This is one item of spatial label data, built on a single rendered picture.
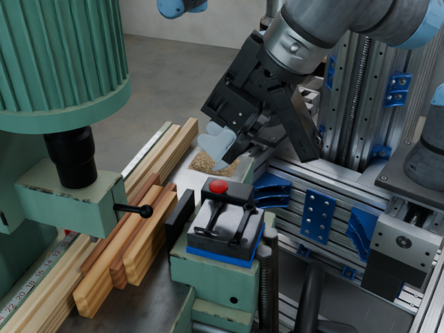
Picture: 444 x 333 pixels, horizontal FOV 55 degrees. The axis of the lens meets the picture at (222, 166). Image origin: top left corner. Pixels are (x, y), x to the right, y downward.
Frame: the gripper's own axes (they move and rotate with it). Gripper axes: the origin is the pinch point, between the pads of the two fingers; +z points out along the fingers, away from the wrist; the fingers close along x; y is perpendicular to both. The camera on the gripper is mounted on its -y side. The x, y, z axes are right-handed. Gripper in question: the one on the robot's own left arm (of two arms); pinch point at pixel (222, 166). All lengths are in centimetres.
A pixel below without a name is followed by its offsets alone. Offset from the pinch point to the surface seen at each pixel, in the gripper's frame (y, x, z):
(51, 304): 9.0, 22.3, 19.1
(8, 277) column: 19.3, 14.0, 37.7
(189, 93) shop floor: 32, -220, 141
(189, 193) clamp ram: 1.5, 0.2, 8.5
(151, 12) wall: 113, -324, 159
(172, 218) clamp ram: 1.8, 6.5, 8.6
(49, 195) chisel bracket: 17.7, 14.2, 10.0
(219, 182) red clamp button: -1.2, -0.4, 3.4
